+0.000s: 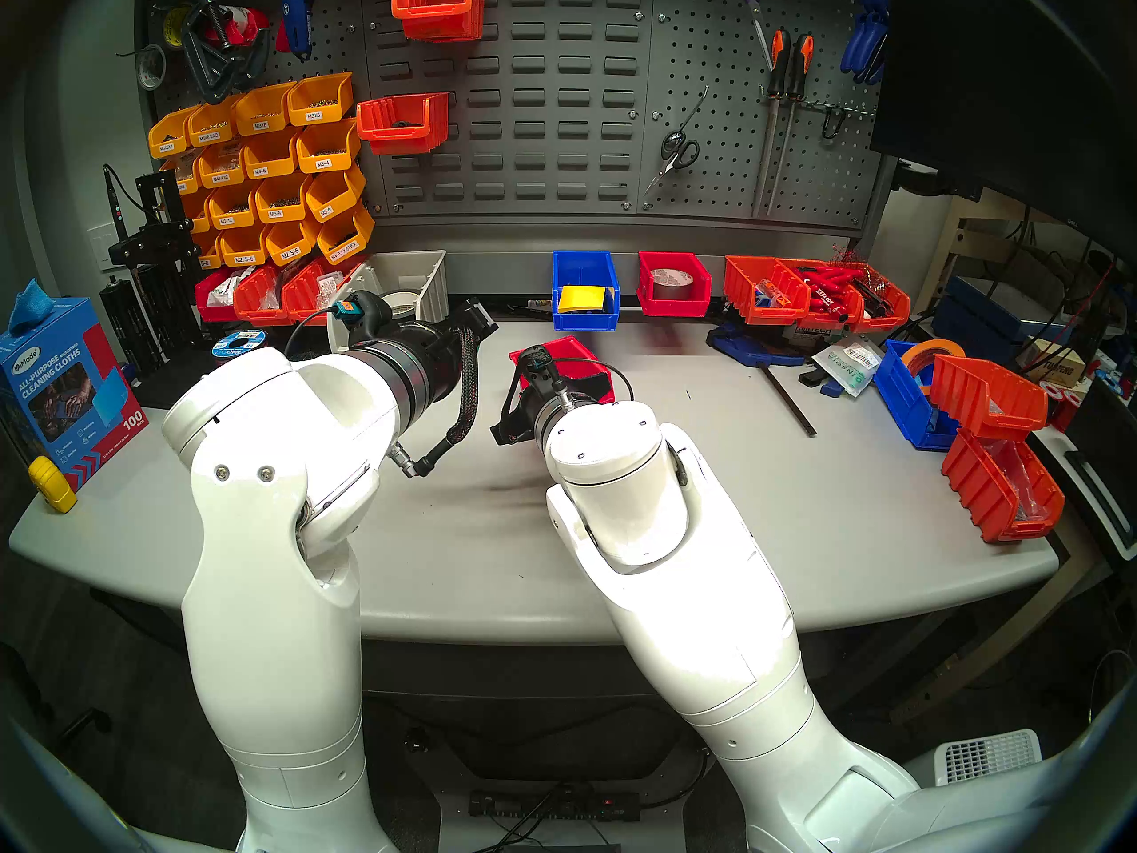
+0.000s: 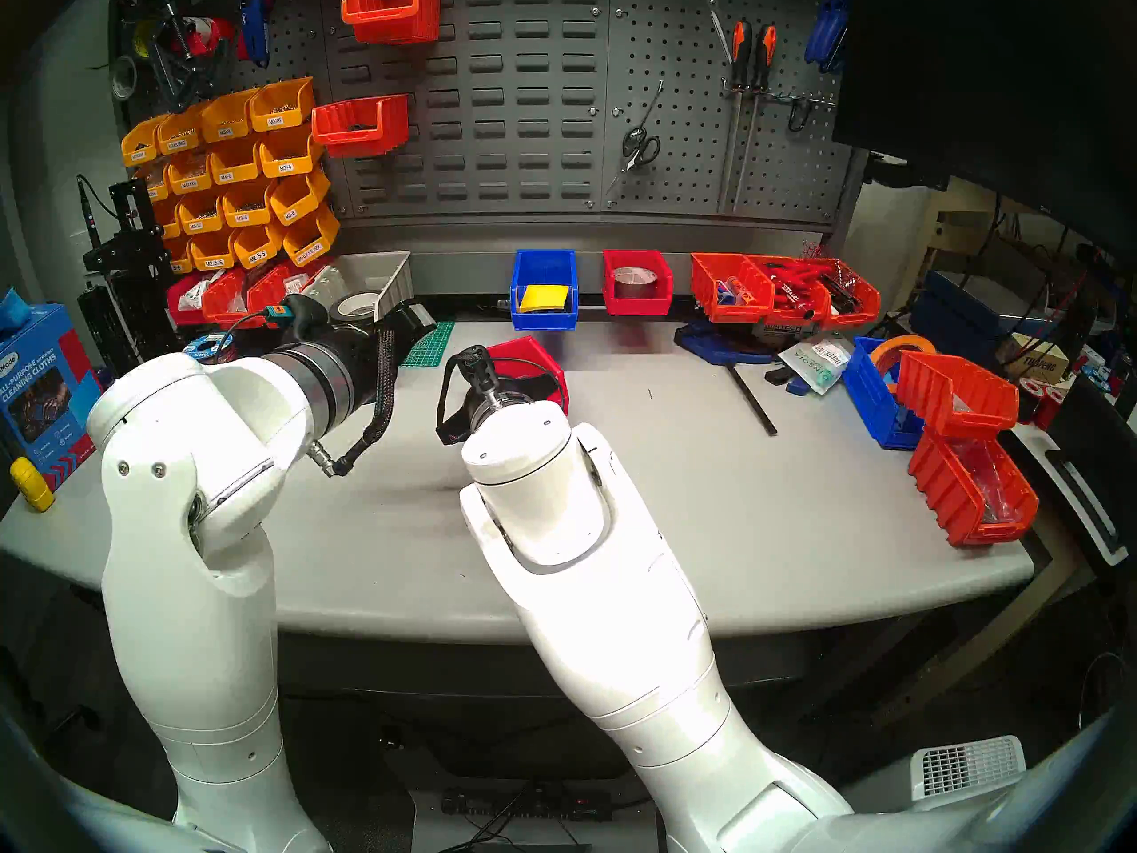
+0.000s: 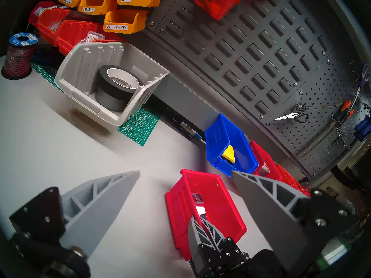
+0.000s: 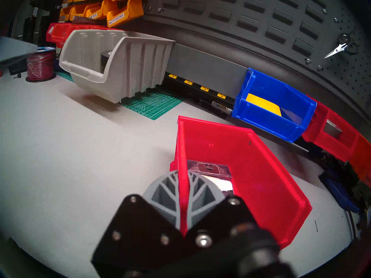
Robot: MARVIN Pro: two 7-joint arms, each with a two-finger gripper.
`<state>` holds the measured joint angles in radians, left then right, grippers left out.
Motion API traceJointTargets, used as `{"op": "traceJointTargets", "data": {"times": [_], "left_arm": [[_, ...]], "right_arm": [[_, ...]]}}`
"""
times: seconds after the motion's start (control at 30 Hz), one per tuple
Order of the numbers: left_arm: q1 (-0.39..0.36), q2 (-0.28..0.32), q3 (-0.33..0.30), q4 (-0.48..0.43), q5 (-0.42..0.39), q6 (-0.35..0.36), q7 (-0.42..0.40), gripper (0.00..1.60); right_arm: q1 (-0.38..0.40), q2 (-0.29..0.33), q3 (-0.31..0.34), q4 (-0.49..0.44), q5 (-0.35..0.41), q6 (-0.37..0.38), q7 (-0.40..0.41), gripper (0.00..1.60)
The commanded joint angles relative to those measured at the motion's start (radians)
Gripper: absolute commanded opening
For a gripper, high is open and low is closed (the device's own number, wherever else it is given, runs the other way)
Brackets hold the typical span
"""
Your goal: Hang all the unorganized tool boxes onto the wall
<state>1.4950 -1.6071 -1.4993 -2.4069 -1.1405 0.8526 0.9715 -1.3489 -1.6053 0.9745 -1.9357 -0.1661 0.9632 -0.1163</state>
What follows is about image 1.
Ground red white tape roll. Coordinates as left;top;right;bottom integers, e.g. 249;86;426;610
213;5;269;51

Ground black handled scissors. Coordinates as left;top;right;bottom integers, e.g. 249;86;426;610
644;130;703;199

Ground blue spring clamp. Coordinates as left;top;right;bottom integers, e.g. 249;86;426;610
860;0;892;84
842;7;876;77

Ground orange-red bin with glue sticks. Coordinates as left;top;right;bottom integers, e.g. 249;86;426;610
724;256;811;326

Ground red cans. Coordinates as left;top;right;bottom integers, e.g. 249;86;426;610
1039;380;1089;433

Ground blue bin with yellow pad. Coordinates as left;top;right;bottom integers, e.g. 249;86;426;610
551;250;621;332

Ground yellow bin labelled M2.5-6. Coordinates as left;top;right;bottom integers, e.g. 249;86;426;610
218;227;270;269

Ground orange handled screwdrivers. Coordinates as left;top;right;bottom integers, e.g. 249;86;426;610
768;32;816;217

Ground yellow bin labelled M3-6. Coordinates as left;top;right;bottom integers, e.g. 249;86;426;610
305;163;368;224

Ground yellow bin labelled M2.5-5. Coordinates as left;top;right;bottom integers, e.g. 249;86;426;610
264;219;322;267

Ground grey bench back rail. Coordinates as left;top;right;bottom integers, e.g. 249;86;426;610
373;216;876;297

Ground orange-red bin with black tools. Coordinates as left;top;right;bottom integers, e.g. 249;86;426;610
839;263;913;332

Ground white air purifier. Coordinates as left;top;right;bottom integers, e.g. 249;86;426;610
933;729;1042;785

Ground yellow bin labelled M4-0.7 HEX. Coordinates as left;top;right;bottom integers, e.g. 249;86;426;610
317;204;377;266

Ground red bin with tape roll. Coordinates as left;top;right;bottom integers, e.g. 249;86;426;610
638;251;713;319

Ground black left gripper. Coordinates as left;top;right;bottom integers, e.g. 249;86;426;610
437;299;500;372

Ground black bench mat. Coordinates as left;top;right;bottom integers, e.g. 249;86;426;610
133;340;223;410

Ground grey louvered wall panel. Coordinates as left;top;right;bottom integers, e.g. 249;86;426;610
360;0;656;219

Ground blue red cleaning cloths box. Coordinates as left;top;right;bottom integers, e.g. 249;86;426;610
0;296;150;492

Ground white pouch green print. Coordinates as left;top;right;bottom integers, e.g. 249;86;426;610
813;338;885;397

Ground black tray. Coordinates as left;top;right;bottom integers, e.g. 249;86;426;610
1066;376;1137;559

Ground red bin with screw bags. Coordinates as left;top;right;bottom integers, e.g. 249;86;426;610
195;269;245;323

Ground metal wire hook rack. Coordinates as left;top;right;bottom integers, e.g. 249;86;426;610
762;87;880;119

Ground blue cleaning cloth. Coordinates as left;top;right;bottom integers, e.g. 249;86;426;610
9;278;56;328

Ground yellow bin labelled M3-12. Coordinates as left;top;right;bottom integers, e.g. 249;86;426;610
207;185;260;232

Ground orange-red bin with hardware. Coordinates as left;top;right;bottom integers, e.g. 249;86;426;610
282;256;356;326
233;265;290;326

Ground pale wooden side frame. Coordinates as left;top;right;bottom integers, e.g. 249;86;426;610
915;194;1031;315

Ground red bin with blade pack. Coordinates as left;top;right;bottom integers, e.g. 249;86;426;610
509;336;616;405

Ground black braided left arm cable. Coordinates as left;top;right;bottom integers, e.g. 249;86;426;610
391;327;481;479

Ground grey pegboard panel with tools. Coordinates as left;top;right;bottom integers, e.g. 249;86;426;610
641;0;889;230

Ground black monitor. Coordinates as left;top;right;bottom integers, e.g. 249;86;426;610
871;0;1137;266

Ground yellow bin labelled M3X6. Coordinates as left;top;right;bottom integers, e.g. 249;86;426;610
286;72;356;128

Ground orange tape roll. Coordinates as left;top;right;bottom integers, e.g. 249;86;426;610
902;339;967;390

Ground black instrument stand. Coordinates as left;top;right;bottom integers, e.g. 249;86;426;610
108;169;205;355

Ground blue bin with orange tape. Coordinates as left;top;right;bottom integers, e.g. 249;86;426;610
875;340;965;452

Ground dark metal clamp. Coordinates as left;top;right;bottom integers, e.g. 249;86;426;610
182;0;272;106

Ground yellow bin labelled M3X8 BAG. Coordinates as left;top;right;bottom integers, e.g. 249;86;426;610
187;96;243;147

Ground orange-red bin with plastic bag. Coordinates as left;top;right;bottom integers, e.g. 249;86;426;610
942;429;1067;544

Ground black power strip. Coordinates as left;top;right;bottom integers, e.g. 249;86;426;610
468;789;642;824

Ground blue hand tool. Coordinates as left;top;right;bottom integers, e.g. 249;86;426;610
277;0;325;61

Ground yellow bin labelled M4-6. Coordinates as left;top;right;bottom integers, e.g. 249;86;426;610
242;130;303;181

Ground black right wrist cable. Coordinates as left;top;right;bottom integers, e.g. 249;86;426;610
551;356;634;408

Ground orange black handled file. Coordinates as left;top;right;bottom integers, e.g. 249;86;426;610
753;29;793;217

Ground cardboard box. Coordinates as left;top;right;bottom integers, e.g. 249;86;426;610
1022;336;1089;388

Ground yellow bin labelled M3-4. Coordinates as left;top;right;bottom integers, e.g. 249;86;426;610
295;118;363;174

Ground yellow bin labelled M3-8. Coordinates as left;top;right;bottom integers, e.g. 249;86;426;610
253;174;314;226

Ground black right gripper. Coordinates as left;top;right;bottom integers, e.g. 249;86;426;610
491;371;569;448

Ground dark blue storage crate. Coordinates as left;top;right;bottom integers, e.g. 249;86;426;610
933;274;1067;363

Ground large beige plastic bin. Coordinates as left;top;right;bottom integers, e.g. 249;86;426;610
327;250;449;350

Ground grey pegboard panel with tapes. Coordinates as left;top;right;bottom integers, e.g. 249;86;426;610
133;0;392;217

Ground black flat metal bar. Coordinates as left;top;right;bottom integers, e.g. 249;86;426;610
762;365;818;437

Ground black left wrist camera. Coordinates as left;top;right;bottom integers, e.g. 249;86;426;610
330;290;396;346

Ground blue black clamp tool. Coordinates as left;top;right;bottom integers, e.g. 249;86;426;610
708;320;831;368

